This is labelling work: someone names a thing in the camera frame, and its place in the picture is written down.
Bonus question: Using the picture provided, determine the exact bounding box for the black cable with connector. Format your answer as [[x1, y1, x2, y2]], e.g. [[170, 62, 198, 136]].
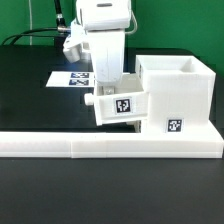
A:
[[0, 0, 72, 47]]

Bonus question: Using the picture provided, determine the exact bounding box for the white L-shaped fence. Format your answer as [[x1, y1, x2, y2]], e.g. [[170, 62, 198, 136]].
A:
[[0, 125, 224, 158]]

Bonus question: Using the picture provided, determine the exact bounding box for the white marker tag plate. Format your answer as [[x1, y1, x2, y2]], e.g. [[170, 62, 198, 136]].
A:
[[46, 71, 95, 88]]

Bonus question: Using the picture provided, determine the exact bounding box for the white front drawer box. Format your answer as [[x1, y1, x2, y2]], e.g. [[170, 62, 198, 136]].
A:
[[126, 121, 141, 133]]

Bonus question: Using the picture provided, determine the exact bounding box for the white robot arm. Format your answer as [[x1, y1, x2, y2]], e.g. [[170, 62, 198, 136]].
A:
[[63, 0, 137, 95]]

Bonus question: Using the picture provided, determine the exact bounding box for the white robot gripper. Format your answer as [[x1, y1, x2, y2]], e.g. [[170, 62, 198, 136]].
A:
[[87, 30, 125, 95]]

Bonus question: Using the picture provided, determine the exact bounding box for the white drawer box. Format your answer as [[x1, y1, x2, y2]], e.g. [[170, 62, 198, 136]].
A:
[[126, 121, 141, 133], [84, 73, 149, 126]]

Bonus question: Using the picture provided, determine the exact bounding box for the white drawer cabinet frame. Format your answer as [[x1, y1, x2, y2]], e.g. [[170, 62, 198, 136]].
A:
[[135, 55, 216, 133]]

